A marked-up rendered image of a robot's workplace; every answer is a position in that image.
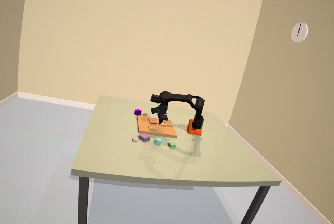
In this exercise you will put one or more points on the light teal cube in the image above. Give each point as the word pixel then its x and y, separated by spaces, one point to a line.
pixel 157 141

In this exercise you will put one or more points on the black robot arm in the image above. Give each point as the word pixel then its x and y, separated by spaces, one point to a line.
pixel 165 97

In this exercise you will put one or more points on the light green block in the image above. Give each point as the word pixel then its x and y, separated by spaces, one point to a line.
pixel 172 145

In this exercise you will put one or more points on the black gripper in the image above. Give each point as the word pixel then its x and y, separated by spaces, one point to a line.
pixel 162 116

